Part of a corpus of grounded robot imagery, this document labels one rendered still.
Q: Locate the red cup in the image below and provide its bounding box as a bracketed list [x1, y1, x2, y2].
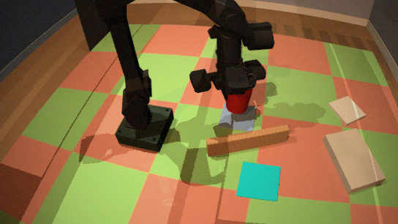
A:
[226, 89, 253, 114]

